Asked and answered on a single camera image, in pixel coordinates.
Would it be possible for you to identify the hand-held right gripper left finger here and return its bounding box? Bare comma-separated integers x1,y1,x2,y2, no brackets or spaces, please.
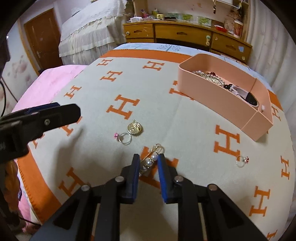
29,153,141,241

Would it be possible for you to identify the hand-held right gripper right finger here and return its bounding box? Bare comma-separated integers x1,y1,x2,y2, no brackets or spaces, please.
157,153,266,241

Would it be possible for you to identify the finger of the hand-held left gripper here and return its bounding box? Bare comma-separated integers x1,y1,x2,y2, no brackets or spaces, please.
22,103,62,114
0,104,81,141

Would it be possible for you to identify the gold pearl hair pin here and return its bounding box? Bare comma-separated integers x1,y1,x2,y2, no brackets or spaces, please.
139,143,165,178

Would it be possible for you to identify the pink storage box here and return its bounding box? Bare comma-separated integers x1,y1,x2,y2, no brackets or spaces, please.
178,54,274,142

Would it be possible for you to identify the gold pearl hair comb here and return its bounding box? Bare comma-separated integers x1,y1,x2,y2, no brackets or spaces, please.
200,73,226,87

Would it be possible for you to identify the pale pink hair clip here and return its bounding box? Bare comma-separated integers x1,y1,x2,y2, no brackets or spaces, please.
232,85,249,98

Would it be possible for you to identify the black oval hair clip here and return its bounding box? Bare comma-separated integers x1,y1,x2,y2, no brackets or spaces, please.
245,92,260,107

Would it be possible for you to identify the person's left forearm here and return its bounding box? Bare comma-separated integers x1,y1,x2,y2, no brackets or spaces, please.
3,162,22,204

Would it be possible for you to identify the pink quilt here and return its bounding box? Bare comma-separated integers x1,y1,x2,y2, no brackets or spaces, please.
10,64,87,234

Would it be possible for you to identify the round gold pendant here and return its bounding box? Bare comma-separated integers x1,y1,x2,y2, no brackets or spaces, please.
127,119,144,137

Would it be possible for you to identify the brown wooden door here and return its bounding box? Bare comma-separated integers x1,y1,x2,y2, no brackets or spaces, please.
23,8,64,72

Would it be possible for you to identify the orange and beige printed blanket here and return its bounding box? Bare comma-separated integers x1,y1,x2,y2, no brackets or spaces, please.
17,49,292,241

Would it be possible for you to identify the white lace furniture cover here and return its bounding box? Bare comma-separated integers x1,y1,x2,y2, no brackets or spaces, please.
58,0,130,64

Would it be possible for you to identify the blue patterned sheet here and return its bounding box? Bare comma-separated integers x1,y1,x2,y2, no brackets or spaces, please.
113,43,250,67

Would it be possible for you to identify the wooden desk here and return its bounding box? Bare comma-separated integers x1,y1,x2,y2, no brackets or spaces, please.
122,20,252,63

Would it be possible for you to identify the printed paper cup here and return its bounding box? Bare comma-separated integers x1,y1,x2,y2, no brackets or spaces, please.
233,20,244,37

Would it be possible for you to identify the white floral curtain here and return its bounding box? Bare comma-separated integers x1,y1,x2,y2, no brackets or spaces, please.
245,0,296,109

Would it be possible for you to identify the brown patterned bag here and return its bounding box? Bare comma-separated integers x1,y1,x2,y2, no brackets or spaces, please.
224,11,241,30

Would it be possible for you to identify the wooden desk hutch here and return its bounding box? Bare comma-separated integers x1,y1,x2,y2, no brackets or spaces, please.
239,0,251,43

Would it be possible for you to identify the black cable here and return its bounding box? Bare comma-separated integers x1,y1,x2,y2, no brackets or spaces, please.
0,76,8,116

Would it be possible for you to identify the silver ring with pink stone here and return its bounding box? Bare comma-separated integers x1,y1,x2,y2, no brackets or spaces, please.
114,132,132,146

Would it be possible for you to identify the silver ring with red stone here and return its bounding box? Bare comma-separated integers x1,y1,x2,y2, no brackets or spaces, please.
236,156,250,168

